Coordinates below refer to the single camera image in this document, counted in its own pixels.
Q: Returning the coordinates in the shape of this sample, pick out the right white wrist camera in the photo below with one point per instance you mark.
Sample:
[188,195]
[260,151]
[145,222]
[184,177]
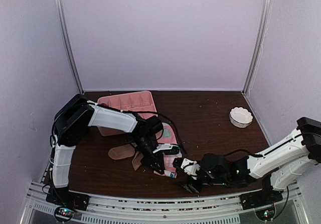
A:
[188,166]

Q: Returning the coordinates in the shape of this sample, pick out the pink divided organizer tray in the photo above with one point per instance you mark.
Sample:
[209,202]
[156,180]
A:
[135,101]

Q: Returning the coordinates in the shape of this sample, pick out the right aluminium frame post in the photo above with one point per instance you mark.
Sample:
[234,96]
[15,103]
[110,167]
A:
[264,19]

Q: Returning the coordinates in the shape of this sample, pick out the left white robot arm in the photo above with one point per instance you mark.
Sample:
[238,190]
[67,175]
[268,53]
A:
[71,123]

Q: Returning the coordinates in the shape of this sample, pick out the pink patterned sock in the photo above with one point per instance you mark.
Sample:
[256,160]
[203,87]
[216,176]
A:
[167,136]

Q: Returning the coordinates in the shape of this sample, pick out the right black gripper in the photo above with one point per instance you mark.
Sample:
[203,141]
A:
[191,187]

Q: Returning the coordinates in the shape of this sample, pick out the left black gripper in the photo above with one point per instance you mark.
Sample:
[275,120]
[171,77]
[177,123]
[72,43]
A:
[151,161]

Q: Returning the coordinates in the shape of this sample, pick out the white scalloped bowl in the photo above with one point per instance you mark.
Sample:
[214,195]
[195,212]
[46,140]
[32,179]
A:
[240,117]

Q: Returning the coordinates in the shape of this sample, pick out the aluminium frame post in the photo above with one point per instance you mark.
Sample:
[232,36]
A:
[264,19]
[67,45]

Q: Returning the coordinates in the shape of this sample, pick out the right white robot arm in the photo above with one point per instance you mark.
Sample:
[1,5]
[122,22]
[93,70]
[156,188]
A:
[280,164]

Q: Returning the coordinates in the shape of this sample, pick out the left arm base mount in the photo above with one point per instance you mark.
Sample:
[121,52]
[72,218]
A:
[67,206]

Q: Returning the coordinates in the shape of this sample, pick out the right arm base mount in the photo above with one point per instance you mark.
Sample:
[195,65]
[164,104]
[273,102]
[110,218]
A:
[262,202]

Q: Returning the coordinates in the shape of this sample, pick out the left aluminium frame post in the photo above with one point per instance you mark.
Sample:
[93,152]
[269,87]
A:
[67,45]

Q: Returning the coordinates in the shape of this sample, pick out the tan ribbed sock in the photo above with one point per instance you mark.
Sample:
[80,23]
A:
[127,151]

